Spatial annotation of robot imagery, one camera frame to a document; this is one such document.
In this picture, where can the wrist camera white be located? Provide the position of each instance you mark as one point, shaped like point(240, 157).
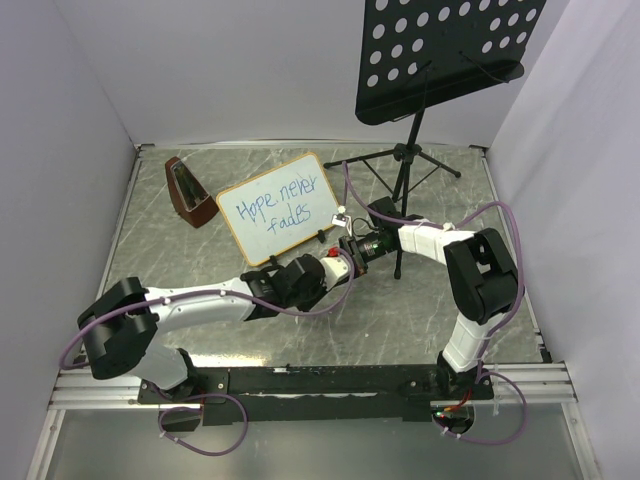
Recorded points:
point(341, 218)
point(336, 268)

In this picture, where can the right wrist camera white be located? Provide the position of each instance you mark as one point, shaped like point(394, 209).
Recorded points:
point(341, 218)

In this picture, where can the aluminium extrusion frame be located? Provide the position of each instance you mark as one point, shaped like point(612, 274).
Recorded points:
point(401, 312)

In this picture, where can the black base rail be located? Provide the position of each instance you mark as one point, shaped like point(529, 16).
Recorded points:
point(297, 393)

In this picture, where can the yellow framed whiteboard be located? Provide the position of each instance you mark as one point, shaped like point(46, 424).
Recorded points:
point(279, 209)

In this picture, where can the brown wooden metronome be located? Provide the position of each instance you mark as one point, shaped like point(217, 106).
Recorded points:
point(189, 198)

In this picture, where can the black music stand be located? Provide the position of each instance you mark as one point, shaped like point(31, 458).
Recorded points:
point(418, 54)

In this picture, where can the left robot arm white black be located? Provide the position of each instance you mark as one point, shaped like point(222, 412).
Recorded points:
point(129, 342)

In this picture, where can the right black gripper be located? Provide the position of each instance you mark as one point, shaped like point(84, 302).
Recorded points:
point(351, 249)

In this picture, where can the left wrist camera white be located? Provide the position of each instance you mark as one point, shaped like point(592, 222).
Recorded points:
point(336, 268)

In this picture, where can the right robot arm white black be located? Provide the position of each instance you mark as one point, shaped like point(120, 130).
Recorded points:
point(483, 278)

